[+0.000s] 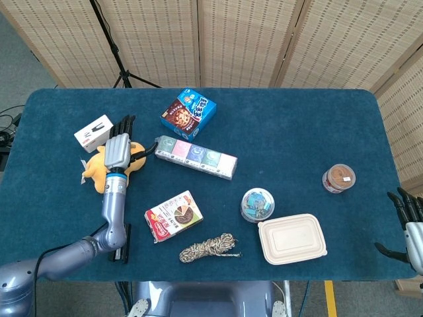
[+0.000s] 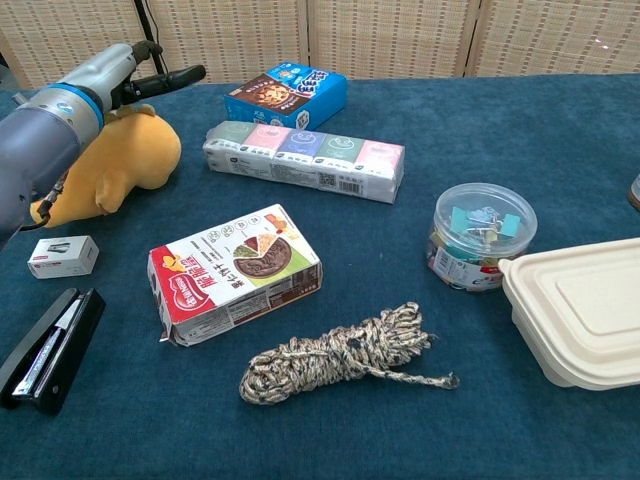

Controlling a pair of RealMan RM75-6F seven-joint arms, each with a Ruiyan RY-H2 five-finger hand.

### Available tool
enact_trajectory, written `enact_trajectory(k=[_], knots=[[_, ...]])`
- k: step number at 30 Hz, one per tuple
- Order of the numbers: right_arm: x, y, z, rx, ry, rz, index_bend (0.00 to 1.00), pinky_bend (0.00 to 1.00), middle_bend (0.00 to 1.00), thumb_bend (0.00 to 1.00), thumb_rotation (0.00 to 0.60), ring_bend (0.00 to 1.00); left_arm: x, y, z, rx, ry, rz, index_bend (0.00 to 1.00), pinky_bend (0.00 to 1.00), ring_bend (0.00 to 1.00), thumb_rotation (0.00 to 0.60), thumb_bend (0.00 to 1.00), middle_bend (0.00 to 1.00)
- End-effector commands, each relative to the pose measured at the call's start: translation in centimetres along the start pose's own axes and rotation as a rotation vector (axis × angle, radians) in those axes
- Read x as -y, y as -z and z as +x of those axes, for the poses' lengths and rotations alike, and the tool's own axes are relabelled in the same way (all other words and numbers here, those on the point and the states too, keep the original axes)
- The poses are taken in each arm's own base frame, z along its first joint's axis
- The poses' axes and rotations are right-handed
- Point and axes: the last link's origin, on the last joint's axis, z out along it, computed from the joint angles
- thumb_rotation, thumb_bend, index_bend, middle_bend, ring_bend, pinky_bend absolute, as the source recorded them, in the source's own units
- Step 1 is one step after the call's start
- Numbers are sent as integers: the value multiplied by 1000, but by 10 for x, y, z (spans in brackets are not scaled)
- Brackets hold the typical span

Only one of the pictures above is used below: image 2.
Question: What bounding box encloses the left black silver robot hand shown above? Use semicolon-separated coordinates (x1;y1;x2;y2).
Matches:
55;39;207;115

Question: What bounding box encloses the yellow plush toy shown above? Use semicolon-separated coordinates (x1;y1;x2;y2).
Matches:
29;103;183;230

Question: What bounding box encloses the black stapler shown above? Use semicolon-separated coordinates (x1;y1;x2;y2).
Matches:
0;287;107;416

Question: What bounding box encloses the black tripod stand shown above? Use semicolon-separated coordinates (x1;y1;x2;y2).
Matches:
132;0;167;76

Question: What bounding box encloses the blue cookie box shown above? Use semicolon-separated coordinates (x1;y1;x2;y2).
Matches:
223;61;349;132

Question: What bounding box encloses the small white staples box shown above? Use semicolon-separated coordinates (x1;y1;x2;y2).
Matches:
27;235;100;280

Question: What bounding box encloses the pastel tissue multipack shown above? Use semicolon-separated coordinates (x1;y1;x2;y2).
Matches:
202;120;406;205

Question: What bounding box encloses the red white cereal box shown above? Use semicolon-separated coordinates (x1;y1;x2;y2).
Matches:
147;203;324;348

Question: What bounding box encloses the bamboo folding screen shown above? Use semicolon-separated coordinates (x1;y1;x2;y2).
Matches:
0;0;640;92

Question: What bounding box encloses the clear tub of binder clips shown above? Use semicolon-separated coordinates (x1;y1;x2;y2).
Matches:
426;182;539;294

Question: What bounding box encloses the blue felt table cover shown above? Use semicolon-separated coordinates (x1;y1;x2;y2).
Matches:
0;73;640;480

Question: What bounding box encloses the beige lidded food container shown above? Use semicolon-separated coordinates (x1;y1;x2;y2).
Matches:
497;237;640;391

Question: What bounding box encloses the braided rope bundle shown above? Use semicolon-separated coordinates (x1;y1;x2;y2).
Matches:
238;301;460;406

